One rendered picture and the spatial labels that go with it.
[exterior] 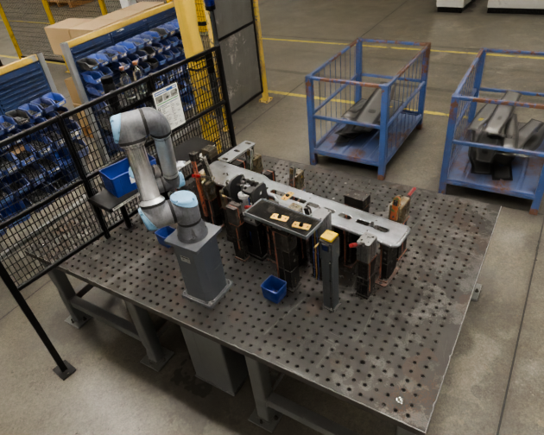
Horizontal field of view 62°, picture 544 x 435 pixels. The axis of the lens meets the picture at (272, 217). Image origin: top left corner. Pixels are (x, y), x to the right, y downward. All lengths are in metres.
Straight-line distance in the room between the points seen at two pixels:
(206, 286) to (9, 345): 1.86
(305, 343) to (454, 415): 1.05
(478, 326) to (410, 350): 1.16
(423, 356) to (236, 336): 0.87
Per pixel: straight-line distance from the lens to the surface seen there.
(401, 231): 2.33
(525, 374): 3.17
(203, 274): 2.30
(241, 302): 2.43
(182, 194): 2.15
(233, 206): 2.44
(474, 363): 3.13
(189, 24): 3.27
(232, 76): 5.73
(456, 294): 2.49
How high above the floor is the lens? 2.47
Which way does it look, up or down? 37 degrees down
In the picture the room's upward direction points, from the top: 7 degrees counter-clockwise
